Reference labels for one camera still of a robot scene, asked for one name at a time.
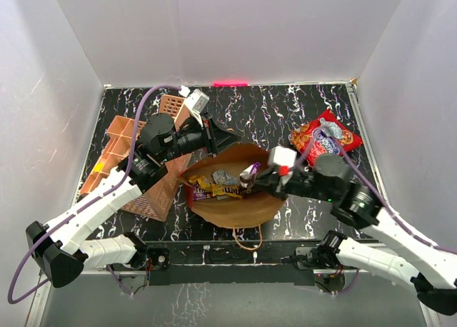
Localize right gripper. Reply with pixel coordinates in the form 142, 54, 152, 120
248, 166, 337, 202

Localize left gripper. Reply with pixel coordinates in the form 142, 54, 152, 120
159, 110, 241, 164

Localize purple brown chocolate bar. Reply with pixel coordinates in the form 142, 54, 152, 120
239, 162, 261, 185

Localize yellow M&M's packet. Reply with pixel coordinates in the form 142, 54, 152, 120
211, 183, 243, 198
188, 175, 212, 191

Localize red paper bag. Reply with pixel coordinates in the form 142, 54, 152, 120
177, 143, 289, 251

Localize red candy bag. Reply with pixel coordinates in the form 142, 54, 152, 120
289, 109, 363, 167

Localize silver grey candy wrapper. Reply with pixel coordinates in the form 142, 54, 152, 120
319, 118, 343, 139

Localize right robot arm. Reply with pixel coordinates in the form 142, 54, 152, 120
240, 154, 456, 316

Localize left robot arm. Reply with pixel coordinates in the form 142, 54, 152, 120
26, 113, 241, 288

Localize grey foil wrappers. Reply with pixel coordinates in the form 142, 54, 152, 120
211, 170, 238, 186

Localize purple M&M's packet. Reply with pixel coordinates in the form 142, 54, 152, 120
192, 186, 214, 201

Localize pink tape strip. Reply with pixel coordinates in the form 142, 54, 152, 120
213, 81, 248, 87

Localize black front base bar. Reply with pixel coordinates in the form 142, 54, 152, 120
106, 240, 353, 288

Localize pink perforated desk organizer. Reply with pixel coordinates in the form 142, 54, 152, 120
79, 94, 194, 223

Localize yellow object in organizer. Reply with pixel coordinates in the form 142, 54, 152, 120
92, 161, 105, 173

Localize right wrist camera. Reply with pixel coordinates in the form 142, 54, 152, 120
268, 146, 297, 181

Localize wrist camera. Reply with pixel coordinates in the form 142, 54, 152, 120
268, 146, 297, 181
179, 86, 209, 126

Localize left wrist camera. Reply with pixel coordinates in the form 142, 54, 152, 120
179, 86, 209, 126

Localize aluminium frame rail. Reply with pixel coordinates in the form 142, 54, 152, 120
348, 80, 438, 327

